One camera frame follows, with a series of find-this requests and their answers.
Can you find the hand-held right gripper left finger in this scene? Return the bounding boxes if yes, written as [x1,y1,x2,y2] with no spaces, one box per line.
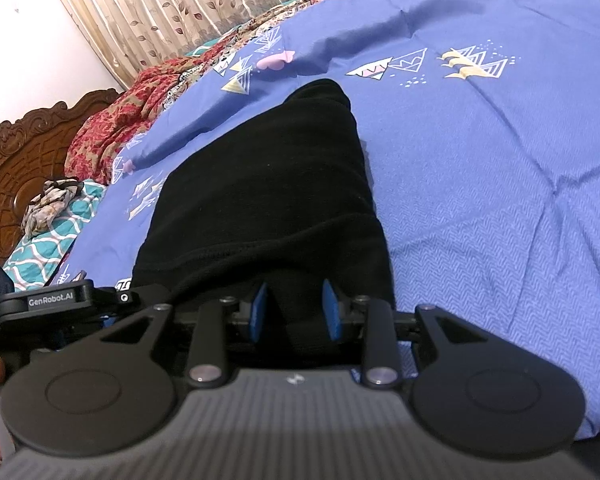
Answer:
[100,281,272,389]

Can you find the red patterned blanket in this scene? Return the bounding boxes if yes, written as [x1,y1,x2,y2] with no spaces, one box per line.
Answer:
[67,0,382,187]

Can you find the beige leaf-print curtain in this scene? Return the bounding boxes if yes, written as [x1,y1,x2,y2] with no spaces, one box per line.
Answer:
[37,0,397,92]

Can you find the carved wooden headboard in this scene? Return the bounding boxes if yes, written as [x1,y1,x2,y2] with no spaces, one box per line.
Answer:
[0,87,123,267]

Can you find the black pants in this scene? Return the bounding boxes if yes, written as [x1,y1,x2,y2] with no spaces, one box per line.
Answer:
[131,79,397,361]

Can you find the blue printed bedsheet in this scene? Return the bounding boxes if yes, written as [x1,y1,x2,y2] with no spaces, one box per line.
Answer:
[55,0,600,442]

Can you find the teal patterned pillow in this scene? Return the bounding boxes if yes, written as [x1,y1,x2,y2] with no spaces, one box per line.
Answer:
[1,181,108,293]

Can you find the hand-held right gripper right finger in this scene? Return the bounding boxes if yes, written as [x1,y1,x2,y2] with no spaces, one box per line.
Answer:
[321,279,487,389]

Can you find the floral crumpled scarf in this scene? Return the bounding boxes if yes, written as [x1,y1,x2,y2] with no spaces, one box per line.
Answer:
[21,176,85,238]

